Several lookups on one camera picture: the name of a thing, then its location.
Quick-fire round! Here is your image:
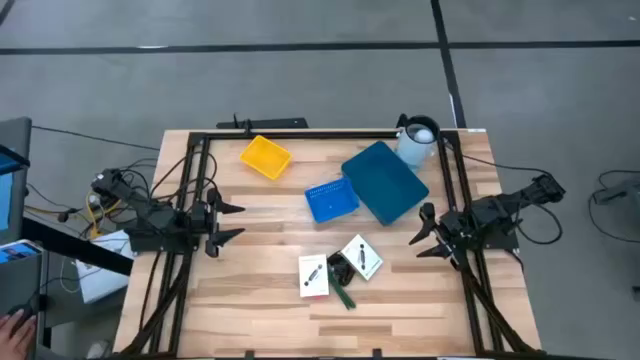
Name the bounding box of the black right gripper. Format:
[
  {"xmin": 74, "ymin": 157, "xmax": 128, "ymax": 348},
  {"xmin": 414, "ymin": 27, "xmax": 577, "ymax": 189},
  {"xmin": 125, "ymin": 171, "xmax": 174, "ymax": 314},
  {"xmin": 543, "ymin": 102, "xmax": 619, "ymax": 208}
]
[{"xmin": 408, "ymin": 202, "xmax": 474, "ymax": 271}]

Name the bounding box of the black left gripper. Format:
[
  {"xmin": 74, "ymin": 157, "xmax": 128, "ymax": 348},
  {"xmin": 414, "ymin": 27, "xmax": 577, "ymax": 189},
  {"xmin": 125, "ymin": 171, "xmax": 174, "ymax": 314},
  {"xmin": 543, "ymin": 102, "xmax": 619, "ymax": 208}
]
[{"xmin": 188, "ymin": 187, "xmax": 247, "ymax": 259}]

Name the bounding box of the white product box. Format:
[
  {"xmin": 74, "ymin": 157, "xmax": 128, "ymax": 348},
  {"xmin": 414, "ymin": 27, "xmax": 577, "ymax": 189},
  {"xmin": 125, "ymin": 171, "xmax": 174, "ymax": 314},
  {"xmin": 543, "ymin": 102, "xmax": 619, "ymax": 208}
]
[
  {"xmin": 340, "ymin": 233, "xmax": 385, "ymax": 282},
  {"xmin": 298, "ymin": 253, "xmax": 331, "ymax": 299}
]

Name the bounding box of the green braided cable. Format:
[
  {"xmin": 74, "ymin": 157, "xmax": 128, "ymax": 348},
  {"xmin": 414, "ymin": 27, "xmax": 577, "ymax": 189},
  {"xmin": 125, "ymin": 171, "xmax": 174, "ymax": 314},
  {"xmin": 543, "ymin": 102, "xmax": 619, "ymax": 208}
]
[{"xmin": 327, "ymin": 269, "xmax": 358, "ymax": 311}]

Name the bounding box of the large teal plastic bin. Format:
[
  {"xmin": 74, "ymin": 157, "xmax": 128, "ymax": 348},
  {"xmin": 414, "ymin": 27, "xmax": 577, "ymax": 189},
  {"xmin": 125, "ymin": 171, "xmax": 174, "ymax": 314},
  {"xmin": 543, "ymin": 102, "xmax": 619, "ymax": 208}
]
[{"xmin": 341, "ymin": 140, "xmax": 431, "ymax": 227}]

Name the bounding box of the yellow plastic basket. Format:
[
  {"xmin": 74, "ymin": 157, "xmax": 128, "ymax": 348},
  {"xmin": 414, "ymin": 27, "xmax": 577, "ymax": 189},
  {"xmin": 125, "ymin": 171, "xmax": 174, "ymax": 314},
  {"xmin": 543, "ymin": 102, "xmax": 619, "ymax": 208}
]
[{"xmin": 239, "ymin": 134, "xmax": 294, "ymax": 181}]

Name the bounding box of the pale blue tumbler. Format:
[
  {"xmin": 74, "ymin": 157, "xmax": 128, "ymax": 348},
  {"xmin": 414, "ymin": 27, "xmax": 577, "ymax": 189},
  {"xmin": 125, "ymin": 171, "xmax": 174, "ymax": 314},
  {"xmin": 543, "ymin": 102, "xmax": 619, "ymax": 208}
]
[{"xmin": 395, "ymin": 114, "xmax": 442, "ymax": 174}]

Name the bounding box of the small blue plastic basket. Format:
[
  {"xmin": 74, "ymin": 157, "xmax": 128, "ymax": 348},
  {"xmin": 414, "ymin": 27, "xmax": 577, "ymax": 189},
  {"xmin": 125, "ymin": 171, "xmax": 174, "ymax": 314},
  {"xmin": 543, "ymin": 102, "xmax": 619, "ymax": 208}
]
[{"xmin": 304, "ymin": 177, "xmax": 361, "ymax": 224}]

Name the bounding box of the black bar with antennas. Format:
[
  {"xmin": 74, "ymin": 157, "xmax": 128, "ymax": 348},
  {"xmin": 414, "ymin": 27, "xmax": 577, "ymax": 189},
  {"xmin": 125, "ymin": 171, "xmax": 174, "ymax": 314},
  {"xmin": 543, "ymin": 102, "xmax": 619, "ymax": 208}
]
[{"xmin": 215, "ymin": 113, "xmax": 310, "ymax": 130}]

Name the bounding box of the white cardboard box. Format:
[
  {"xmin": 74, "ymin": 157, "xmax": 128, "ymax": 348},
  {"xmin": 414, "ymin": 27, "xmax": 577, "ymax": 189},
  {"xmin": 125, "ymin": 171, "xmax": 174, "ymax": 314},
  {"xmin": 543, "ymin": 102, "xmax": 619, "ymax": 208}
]
[{"xmin": 74, "ymin": 228, "xmax": 137, "ymax": 305}]

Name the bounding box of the black desk edge beam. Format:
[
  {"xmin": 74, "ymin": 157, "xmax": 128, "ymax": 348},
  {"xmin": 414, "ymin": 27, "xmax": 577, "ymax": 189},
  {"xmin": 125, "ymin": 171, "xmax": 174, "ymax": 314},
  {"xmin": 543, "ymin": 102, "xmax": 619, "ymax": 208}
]
[{"xmin": 22, "ymin": 216, "xmax": 135, "ymax": 277}]

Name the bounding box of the dark floor power box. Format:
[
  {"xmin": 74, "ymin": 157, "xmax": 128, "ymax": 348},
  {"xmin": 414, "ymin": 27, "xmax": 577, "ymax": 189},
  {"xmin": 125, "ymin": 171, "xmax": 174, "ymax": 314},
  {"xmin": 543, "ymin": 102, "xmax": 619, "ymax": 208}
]
[{"xmin": 593, "ymin": 178, "xmax": 640, "ymax": 205}]

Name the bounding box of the blue white printed box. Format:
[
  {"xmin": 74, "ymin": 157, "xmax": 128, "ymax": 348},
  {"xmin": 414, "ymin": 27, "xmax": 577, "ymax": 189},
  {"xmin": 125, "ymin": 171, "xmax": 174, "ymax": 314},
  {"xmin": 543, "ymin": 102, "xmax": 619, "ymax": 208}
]
[{"xmin": 0, "ymin": 238, "xmax": 45, "ymax": 266}]

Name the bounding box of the black computer mouse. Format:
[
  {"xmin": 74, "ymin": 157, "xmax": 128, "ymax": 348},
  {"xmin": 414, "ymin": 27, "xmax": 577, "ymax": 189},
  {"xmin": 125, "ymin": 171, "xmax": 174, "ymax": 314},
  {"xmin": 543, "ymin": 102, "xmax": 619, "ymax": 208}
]
[{"xmin": 5, "ymin": 302, "xmax": 37, "ymax": 324}]

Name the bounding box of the grey monitor with blue screen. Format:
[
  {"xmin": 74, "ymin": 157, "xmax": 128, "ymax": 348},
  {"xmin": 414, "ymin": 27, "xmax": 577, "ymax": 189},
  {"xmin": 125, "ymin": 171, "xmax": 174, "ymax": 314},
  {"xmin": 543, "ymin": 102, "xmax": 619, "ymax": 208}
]
[{"xmin": 0, "ymin": 116, "xmax": 33, "ymax": 246}]

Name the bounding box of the person's hand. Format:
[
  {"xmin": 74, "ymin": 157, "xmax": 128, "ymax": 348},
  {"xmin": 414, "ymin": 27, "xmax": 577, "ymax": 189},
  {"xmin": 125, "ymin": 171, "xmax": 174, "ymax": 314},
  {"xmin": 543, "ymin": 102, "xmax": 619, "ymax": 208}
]
[{"xmin": 0, "ymin": 308, "xmax": 37, "ymax": 360}]

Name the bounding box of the black aluminium table frame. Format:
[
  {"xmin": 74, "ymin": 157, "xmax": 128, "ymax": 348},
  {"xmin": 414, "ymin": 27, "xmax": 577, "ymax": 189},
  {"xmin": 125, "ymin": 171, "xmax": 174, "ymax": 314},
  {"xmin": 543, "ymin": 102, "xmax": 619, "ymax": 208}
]
[{"xmin": 119, "ymin": 128, "xmax": 539, "ymax": 359}]

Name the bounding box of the yellow cable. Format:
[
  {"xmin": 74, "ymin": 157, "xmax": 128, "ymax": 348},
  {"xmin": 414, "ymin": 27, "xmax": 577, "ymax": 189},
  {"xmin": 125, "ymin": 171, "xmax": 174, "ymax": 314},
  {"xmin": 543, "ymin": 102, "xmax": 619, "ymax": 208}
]
[{"xmin": 85, "ymin": 191, "xmax": 123, "ymax": 240}]

